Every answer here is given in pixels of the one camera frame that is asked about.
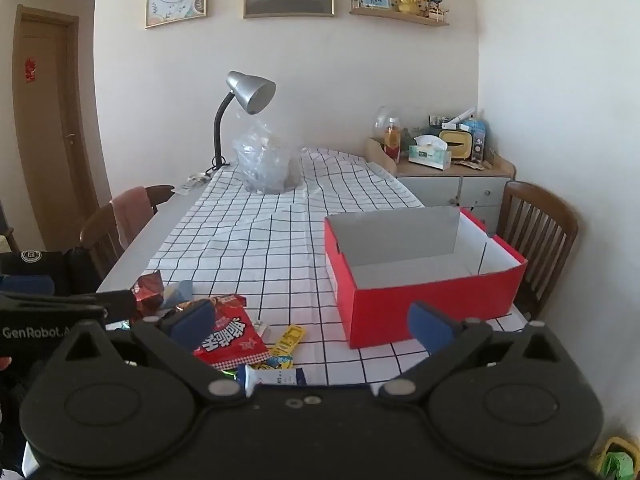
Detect pink cloth on chair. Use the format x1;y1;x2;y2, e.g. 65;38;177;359
111;186;154;249

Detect dark red foil snack bag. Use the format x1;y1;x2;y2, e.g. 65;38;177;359
131;270;165;321

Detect white blue biscuit packet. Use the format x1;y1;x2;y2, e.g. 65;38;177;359
235;365;307;396

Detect silver gooseneck desk lamp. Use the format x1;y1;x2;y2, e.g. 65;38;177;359
206;70;278;176

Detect wooden wall shelf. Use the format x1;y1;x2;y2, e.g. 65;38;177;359
349;0;449;27

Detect red cardboard box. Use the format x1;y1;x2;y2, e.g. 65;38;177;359
324;206;527;349

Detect left wooden chair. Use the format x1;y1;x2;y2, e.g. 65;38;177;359
79;184;174;278

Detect clear plastic bag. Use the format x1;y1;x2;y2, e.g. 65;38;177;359
233;119;302;195

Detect red chips bag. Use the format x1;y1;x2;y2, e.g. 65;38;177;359
193;295;270;370

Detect checkered white tablecloth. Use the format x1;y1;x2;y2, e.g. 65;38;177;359
96;146;526;388

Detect light blue snack packet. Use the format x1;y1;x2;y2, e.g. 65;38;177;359
162;280;193;309

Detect green white tissue box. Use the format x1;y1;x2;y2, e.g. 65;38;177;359
408;134;451;171

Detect yellow minion snack packet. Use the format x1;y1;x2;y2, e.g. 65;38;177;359
258;325;306;370

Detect brown wooden door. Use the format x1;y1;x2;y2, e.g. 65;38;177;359
13;6;99;252

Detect wooden chair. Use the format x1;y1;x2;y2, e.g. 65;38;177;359
497;181;579;320
79;184;174;278

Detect black bag on chair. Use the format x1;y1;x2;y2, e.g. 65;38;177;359
1;247;101;297

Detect white wooden sideboard cabinet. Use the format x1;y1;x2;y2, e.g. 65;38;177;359
364;138;516;235

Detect right wooden chair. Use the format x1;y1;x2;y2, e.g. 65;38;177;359
497;181;579;320

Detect blue box on cabinet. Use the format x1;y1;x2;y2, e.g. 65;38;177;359
461;117;487;164

